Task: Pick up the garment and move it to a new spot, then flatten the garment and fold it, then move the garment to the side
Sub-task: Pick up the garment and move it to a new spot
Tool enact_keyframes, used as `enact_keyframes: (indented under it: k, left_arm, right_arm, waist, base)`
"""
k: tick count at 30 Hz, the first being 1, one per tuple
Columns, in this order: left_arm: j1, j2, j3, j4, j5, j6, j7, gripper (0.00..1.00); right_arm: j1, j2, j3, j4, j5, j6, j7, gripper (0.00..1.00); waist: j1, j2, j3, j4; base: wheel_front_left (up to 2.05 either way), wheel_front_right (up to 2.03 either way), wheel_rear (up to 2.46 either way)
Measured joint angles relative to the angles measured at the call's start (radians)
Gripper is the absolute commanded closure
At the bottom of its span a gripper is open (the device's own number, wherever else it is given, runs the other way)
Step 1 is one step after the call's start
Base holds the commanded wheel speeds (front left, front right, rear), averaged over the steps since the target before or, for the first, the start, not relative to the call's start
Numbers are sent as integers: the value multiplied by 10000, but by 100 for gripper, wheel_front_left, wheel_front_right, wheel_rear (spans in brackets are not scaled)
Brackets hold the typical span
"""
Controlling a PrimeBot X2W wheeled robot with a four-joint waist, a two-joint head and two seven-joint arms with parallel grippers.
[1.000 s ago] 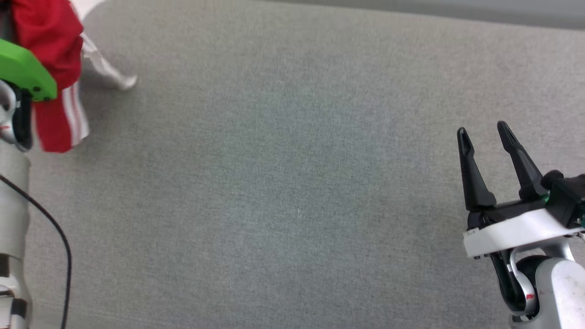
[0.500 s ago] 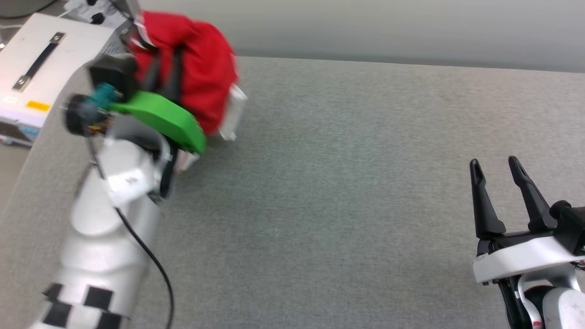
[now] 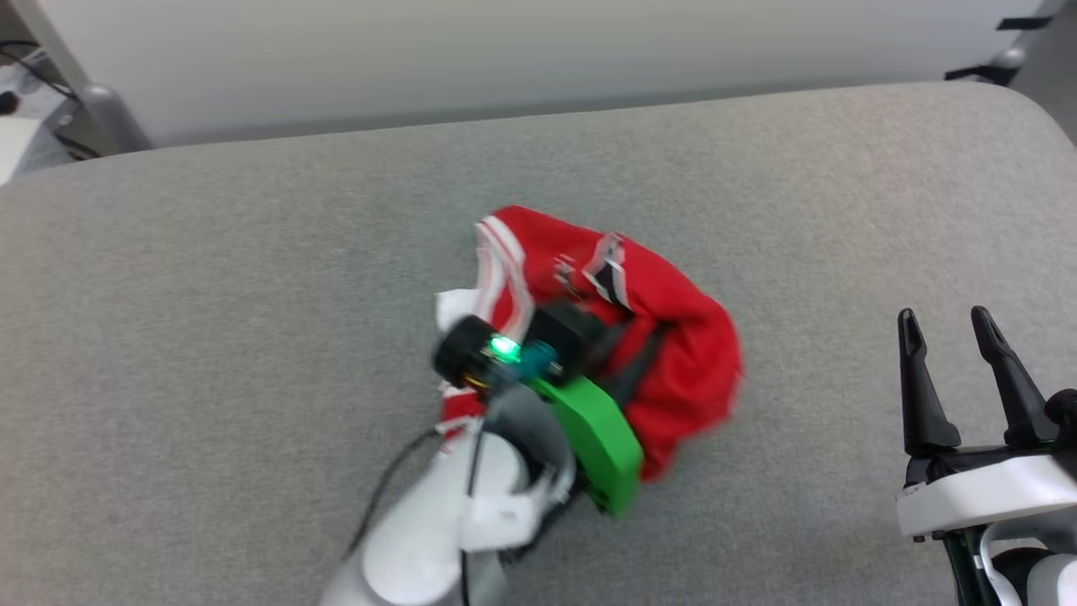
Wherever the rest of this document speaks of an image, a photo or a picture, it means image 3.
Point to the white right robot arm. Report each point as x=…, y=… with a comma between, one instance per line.
x=1031, y=572

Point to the red garment with white trim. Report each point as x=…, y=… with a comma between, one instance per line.
x=694, y=353

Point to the grey stand with black parts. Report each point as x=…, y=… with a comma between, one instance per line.
x=1001, y=63

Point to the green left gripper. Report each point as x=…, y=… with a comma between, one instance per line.
x=602, y=438

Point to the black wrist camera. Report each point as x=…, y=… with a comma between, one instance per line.
x=564, y=337
x=1064, y=412

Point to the grey fabric sofa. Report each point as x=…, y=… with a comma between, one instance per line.
x=252, y=295

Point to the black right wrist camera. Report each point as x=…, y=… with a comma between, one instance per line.
x=1064, y=412

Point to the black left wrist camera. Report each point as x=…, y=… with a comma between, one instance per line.
x=564, y=337

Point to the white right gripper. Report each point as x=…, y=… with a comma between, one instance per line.
x=976, y=497

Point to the grey metal frame leg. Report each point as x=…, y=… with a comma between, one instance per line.
x=97, y=101

